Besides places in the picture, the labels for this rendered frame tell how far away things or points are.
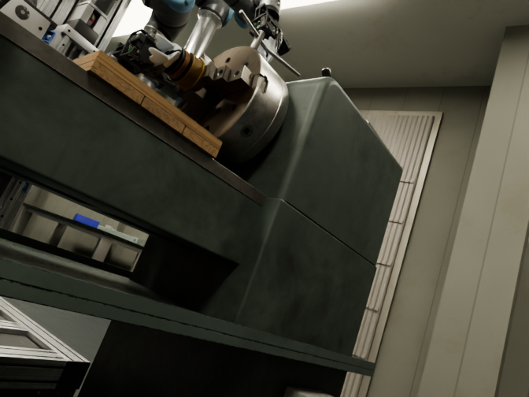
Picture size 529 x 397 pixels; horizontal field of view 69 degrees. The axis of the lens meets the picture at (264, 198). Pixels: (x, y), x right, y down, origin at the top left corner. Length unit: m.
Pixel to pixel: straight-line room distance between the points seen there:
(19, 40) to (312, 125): 0.66
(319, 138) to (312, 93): 0.12
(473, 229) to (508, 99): 1.12
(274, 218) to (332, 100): 0.38
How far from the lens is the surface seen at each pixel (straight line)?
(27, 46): 0.71
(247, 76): 0.99
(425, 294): 3.98
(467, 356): 3.06
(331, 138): 1.11
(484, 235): 3.22
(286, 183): 0.97
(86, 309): 0.61
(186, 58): 1.00
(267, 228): 0.94
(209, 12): 1.87
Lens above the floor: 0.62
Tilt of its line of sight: 14 degrees up
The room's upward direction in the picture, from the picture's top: 21 degrees clockwise
